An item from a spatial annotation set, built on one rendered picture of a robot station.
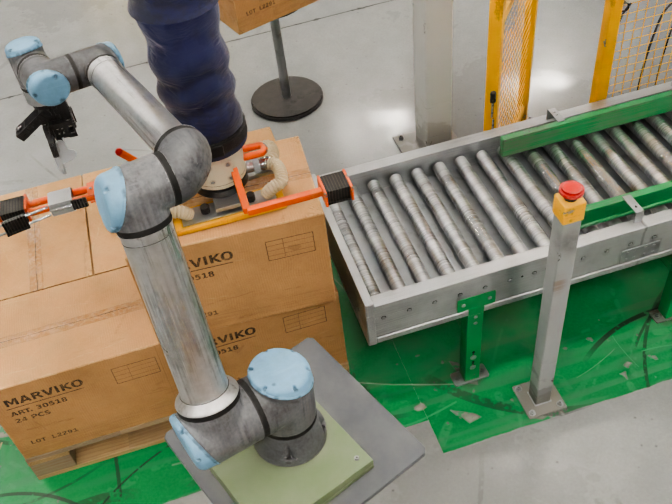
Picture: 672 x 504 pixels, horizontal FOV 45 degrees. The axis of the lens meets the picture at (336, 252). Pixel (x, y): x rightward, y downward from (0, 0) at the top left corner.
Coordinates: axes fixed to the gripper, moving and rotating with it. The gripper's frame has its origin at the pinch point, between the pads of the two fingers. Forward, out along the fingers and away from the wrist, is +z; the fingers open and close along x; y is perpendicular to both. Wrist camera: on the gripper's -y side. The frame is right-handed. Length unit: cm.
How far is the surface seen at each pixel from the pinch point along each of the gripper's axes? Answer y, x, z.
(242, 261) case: 41, -18, 39
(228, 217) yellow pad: 40.8, -13.2, 24.9
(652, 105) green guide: 212, 29, 60
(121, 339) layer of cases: -3, -11, 67
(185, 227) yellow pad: 27.8, -12.7, 25.0
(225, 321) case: 31, -18, 64
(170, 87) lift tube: 34.6, -5.8, -18.2
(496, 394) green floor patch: 121, -38, 121
